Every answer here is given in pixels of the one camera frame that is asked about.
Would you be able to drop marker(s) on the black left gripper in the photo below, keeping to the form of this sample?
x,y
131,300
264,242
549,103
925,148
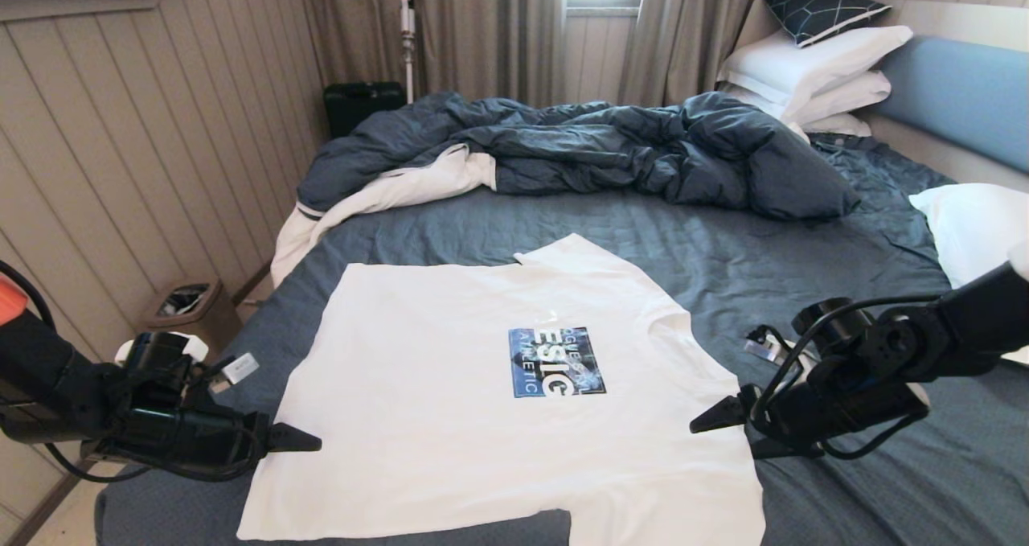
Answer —
x,y
185,437

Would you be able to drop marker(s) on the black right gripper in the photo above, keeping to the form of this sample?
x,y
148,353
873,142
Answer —
x,y
844,405

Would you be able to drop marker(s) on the white T-shirt with blue print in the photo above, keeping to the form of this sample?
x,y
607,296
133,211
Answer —
x,y
418,385

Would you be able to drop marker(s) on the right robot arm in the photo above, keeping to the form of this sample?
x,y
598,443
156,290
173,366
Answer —
x,y
965,321

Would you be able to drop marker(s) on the brown trash bin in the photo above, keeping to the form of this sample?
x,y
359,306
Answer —
x,y
213,311

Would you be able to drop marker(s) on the dark crumpled trash bag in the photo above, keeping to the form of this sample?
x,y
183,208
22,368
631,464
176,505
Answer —
x,y
183,299

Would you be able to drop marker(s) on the white loose pillow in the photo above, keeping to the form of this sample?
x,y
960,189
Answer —
x,y
965,224

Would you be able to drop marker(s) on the flat white stacked pillow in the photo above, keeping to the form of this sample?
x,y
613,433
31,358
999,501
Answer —
x,y
840,124

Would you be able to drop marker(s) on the dark blue crumpled duvet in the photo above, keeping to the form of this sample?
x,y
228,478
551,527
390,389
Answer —
x,y
603,148

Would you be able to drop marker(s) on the black hard case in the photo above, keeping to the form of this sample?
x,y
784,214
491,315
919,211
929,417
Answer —
x,y
362,105

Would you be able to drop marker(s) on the large white stacked pillow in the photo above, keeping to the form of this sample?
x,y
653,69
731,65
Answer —
x,y
808,62

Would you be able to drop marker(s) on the blue padded headboard cushion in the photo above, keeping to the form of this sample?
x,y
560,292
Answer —
x,y
957,92

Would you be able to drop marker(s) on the narrow beige curtain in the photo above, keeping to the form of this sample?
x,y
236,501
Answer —
x,y
683,35

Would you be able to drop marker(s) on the white stick vacuum cleaner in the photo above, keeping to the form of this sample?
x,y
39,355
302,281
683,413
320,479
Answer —
x,y
408,43

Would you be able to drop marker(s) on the dark geometric patterned cushion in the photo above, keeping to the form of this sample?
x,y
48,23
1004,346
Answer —
x,y
816,6

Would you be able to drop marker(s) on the wide beige curtain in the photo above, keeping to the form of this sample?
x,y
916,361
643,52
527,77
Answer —
x,y
482,35

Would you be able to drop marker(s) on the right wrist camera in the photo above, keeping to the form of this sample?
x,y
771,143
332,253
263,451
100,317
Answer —
x,y
768,346

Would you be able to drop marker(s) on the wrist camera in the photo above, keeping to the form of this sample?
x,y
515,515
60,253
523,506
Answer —
x,y
239,367
768,346

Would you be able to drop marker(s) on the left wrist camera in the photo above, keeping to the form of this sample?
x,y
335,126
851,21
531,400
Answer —
x,y
239,367

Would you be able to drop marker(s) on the beige headboard frame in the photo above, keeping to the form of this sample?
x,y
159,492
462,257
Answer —
x,y
965,22

